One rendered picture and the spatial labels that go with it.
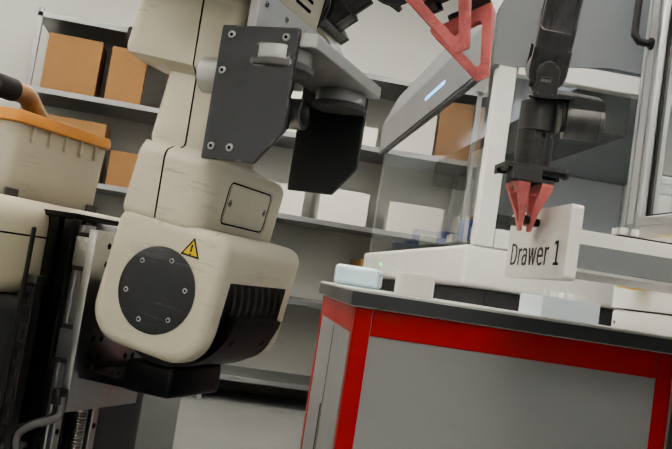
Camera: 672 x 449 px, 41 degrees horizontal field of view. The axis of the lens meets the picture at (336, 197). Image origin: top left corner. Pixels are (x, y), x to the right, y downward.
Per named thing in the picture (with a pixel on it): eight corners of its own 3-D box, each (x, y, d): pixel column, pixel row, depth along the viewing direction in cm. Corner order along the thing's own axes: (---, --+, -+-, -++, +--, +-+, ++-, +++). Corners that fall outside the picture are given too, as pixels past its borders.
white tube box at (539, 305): (540, 316, 164) (543, 295, 164) (517, 312, 172) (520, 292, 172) (598, 324, 168) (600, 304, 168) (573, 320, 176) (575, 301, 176)
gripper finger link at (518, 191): (557, 234, 135) (564, 173, 136) (511, 227, 134) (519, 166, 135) (542, 236, 142) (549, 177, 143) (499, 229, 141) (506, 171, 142)
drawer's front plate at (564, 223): (563, 279, 126) (573, 203, 127) (503, 276, 155) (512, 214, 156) (575, 281, 126) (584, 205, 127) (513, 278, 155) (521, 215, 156)
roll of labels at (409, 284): (386, 292, 159) (389, 270, 159) (404, 295, 165) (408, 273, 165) (421, 298, 155) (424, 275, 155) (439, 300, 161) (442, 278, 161)
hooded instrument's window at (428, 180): (468, 244, 224) (493, 68, 228) (368, 252, 401) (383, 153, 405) (891, 311, 234) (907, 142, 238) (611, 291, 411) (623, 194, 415)
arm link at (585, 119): (533, 54, 142) (538, 60, 134) (607, 63, 141) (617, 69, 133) (521, 128, 145) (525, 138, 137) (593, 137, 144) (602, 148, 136)
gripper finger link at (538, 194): (549, 233, 135) (556, 172, 136) (503, 226, 134) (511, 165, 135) (535, 234, 142) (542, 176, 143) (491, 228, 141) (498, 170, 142)
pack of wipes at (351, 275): (376, 289, 192) (379, 269, 193) (332, 283, 194) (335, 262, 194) (381, 290, 207) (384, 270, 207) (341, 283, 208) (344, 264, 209)
